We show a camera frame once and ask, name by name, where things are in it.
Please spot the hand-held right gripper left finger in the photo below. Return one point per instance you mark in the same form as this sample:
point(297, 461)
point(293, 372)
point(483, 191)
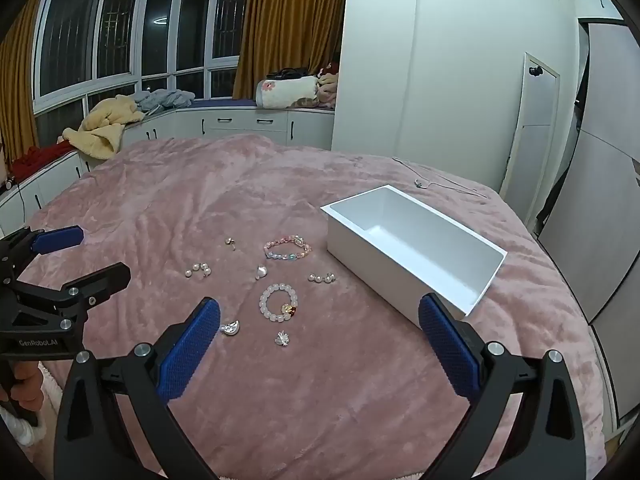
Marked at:
point(187, 355)

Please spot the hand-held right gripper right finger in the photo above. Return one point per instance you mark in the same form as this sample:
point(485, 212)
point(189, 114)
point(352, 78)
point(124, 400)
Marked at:
point(447, 350)

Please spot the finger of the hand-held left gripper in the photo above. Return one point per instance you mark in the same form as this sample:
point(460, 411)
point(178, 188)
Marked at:
point(60, 239)
point(105, 280)

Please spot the silver crescent brooch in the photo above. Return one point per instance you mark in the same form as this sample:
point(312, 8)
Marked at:
point(231, 329)

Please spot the silver flower brooch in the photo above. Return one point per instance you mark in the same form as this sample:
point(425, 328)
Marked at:
point(282, 339)

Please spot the white storage box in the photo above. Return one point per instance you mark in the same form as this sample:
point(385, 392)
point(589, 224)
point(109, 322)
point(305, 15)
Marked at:
point(400, 240)

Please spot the small silver earring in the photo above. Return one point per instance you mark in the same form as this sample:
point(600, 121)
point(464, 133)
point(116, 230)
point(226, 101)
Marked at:
point(231, 242)

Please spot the person's left hand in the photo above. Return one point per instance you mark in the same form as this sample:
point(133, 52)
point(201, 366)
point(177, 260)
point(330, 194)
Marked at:
point(29, 385)

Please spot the red cloth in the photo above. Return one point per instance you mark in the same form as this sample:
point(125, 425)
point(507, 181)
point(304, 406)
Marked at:
point(40, 157)

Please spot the yellow fleece blanket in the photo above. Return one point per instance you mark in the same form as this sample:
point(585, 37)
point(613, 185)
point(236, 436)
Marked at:
point(107, 130)

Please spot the mustard curtain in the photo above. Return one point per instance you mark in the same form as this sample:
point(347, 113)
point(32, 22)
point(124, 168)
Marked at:
point(17, 85)
point(290, 15)

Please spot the grey clothes pile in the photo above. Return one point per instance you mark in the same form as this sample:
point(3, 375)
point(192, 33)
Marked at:
point(165, 98)

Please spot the bay window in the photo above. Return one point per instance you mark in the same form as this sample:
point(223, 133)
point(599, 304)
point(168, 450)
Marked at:
point(75, 35)

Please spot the grey sliding door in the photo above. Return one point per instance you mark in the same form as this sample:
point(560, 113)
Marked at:
point(600, 210)

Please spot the white window seat cabinets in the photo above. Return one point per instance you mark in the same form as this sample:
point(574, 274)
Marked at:
point(240, 122)

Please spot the white door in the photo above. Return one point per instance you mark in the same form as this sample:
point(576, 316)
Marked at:
point(535, 135)

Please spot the folded floral blanket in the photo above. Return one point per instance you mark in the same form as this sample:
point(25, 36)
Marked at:
point(287, 92)

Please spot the black bag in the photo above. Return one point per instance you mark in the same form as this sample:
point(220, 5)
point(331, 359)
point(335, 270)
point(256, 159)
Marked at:
point(287, 73)

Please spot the pink clothes pile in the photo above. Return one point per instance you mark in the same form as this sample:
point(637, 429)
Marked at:
point(327, 87)

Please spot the black door hook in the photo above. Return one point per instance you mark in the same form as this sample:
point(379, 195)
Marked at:
point(535, 70)

